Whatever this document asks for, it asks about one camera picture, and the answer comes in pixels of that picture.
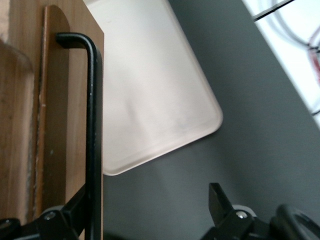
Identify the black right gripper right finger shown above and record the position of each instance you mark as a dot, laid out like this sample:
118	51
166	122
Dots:
230	222

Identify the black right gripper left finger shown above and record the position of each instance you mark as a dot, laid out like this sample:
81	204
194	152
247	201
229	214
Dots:
55	225

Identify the wooden drawer with rounded edge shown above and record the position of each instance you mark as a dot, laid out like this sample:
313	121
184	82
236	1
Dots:
75	100

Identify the oak wooden drawer cabinet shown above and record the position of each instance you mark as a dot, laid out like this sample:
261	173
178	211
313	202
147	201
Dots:
15	125

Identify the beige plastic tray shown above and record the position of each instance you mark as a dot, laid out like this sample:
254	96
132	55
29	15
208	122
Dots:
150	75

